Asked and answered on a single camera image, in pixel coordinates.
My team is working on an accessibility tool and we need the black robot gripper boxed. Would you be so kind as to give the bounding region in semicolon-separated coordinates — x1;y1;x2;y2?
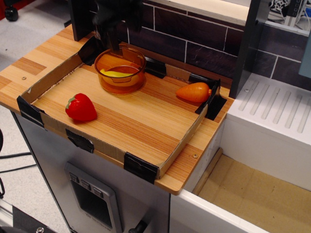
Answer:
92;0;143;52

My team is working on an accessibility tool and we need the yellow toy banana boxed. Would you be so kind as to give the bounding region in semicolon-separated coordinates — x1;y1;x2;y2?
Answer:
100;66;139;79

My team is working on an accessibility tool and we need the transparent orange plastic pot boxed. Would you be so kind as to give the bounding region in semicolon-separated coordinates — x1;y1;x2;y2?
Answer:
94;44;146;94

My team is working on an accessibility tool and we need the taped cardboard fence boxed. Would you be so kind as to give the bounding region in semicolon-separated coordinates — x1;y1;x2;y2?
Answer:
17;37;232;183

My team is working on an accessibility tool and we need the red toy strawberry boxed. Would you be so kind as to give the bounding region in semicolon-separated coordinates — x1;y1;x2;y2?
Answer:
65;93;97;121

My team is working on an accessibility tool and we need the orange toy carrot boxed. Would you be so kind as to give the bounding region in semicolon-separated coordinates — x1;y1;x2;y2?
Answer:
175;82;212;103

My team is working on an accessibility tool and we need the grey toy oven cabinet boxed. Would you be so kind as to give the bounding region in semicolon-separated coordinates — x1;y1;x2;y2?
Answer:
14;114;170;233

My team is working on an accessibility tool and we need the white toy sink unit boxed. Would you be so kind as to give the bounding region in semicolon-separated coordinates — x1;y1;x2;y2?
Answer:
170;74;311;233

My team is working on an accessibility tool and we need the black oven knob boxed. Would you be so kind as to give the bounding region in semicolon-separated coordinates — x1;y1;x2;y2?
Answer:
128;220;148;233

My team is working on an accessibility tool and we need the dark grey upright post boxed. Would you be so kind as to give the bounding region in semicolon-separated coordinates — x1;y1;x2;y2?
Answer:
229;0;271;99

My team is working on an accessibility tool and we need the black floor cable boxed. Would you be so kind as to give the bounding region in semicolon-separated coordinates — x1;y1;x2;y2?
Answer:
0;152;37;174

